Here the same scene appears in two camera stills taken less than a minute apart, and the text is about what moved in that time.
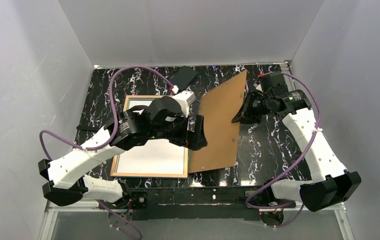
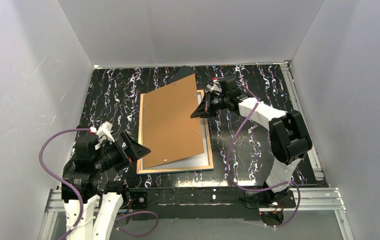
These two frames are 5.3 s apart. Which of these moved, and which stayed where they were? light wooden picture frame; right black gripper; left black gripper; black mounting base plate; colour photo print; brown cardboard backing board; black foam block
Moved: brown cardboard backing board; right black gripper; left black gripper; colour photo print; light wooden picture frame
Stayed: black foam block; black mounting base plate
